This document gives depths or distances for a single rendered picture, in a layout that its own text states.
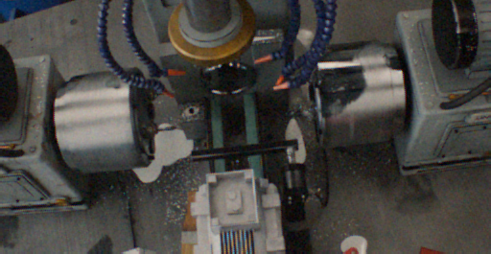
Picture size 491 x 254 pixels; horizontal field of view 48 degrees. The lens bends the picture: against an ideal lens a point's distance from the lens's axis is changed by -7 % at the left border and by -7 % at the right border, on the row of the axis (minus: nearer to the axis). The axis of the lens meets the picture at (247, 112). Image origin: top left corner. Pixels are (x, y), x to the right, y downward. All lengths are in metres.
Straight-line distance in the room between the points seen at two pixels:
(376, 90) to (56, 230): 0.95
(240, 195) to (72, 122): 0.43
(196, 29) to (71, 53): 0.85
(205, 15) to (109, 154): 0.45
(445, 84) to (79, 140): 0.84
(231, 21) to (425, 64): 0.47
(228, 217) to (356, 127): 0.36
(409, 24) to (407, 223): 0.53
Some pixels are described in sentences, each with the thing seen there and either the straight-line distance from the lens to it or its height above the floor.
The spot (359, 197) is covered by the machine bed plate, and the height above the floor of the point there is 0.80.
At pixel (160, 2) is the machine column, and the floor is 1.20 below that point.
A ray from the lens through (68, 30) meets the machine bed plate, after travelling 2.01.
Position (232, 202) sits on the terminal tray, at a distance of 1.24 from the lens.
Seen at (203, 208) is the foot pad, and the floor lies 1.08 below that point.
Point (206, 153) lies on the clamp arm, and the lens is 1.40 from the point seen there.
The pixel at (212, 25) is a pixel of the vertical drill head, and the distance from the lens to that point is 1.14.
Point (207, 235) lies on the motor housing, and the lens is 1.29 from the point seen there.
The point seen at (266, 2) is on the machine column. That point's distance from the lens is 1.46.
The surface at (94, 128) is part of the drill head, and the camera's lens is 1.37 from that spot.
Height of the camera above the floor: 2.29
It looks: 62 degrees down
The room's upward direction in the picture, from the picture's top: 11 degrees counter-clockwise
